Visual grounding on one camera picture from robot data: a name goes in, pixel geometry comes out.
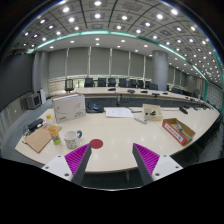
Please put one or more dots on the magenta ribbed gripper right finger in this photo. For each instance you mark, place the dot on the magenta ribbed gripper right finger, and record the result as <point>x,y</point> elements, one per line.
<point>146,161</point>

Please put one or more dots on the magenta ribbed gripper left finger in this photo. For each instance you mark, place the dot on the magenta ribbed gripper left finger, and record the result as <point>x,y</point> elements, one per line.
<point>77,161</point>

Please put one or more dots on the red round coaster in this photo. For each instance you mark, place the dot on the red round coaster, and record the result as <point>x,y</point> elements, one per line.
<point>96,143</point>

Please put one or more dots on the white remote control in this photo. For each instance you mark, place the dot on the white remote control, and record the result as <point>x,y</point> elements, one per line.
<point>140,119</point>

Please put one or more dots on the red and brown open box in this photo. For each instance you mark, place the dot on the red and brown open box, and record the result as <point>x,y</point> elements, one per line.
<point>180,131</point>

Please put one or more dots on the brown cardboard sheet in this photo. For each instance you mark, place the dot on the brown cardboard sheet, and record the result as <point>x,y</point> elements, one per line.
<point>39,139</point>

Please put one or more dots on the yellow plastic drink bottle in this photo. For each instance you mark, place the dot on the yellow plastic drink bottle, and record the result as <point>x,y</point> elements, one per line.
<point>53,130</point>

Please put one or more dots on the small beige open box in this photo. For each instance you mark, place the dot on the small beige open box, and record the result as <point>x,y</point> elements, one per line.
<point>152,112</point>

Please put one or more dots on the white cardboard box red print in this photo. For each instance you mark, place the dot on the white cardboard box red print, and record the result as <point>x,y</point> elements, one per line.
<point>69,107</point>

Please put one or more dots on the white paper sheets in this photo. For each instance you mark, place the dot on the white paper sheets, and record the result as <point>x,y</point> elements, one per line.
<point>118,112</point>

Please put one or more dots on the black device on table right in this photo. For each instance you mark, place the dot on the black device on table right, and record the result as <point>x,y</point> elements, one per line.
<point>183,110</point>

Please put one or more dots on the long white conference desk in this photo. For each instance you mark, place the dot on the long white conference desk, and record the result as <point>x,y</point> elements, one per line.
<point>130,93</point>

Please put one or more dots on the black mesh office chair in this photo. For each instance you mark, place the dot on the black mesh office chair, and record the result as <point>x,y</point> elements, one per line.
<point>69,85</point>

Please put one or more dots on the grey crt monitor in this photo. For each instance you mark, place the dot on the grey crt monitor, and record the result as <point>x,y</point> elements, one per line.
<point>33,101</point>

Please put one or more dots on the white patterned mug blue handle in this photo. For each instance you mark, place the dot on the white patterned mug blue handle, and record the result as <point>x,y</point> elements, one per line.
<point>72,138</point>

